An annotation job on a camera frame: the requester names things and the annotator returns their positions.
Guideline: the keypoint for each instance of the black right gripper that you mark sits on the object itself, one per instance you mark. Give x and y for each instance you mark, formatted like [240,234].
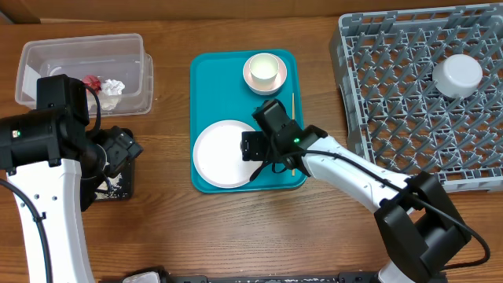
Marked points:
[256,145]

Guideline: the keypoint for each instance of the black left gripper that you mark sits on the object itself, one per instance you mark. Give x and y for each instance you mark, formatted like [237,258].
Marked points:
[121,145]

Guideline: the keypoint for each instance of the white tissue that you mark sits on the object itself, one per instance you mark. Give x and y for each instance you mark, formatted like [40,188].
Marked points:
[110,94]

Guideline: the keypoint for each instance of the red snack wrapper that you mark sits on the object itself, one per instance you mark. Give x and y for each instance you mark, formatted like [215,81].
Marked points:
[93,82]

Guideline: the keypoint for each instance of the grey-green bowl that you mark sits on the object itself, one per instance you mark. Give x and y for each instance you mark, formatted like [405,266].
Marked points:
[458,76]

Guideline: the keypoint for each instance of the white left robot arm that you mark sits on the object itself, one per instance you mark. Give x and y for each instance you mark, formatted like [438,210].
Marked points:
[54,166]

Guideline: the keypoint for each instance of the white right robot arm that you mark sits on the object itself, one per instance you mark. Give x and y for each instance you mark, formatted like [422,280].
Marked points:
[422,231]

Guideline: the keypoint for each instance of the black food waste tray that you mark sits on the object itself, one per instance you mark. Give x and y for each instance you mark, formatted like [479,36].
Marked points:
[114,188]

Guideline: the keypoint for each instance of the grey dishwasher rack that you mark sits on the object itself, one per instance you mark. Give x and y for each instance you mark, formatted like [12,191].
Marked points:
[396,117]

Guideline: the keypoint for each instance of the wooden chopstick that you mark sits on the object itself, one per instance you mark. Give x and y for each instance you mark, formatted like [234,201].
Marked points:
[293,117]

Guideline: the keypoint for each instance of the pink saucer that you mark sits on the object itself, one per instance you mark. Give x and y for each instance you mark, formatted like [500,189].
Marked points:
[279,81]

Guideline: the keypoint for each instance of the large white plate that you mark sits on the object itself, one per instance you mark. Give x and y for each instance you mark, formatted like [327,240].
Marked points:
[217,155]

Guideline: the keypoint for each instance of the white cup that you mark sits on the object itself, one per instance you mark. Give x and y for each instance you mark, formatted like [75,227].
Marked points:
[263,68]

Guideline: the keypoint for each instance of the teal serving tray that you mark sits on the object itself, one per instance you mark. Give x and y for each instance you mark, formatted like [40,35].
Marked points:
[218,92]

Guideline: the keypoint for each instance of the clear plastic bin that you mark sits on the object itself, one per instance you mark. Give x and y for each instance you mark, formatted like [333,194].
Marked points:
[121,57]

